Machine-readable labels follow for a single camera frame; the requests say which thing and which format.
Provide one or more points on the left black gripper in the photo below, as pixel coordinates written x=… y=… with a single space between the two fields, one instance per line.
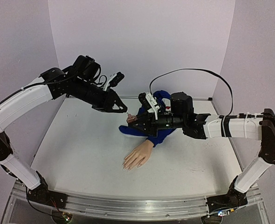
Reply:
x=107 y=106

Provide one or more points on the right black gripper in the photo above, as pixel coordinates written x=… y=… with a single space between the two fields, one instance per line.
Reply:
x=154 y=123

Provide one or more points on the pink nail polish bottle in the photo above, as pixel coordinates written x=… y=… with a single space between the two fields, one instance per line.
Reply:
x=131 y=118

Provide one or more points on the white nail polish cap brush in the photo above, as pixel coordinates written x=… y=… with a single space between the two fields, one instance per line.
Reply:
x=127 y=113

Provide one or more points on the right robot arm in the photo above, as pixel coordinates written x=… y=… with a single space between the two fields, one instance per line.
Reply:
x=258 y=126

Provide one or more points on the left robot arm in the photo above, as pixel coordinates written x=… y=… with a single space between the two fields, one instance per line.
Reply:
x=80 y=80

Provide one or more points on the blue red white jacket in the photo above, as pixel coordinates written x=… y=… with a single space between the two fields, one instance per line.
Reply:
x=159 y=116

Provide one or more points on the mannequin hand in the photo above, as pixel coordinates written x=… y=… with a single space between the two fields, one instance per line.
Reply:
x=139 y=156

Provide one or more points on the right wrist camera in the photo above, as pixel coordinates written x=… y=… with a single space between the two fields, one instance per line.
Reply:
x=149 y=103

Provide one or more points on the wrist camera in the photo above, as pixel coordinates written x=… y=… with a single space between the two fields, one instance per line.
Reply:
x=114 y=80
x=149 y=103

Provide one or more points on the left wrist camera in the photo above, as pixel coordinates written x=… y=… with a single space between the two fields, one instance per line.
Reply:
x=114 y=80

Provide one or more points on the aluminium table front rail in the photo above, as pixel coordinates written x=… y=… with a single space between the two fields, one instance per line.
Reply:
x=139 y=209

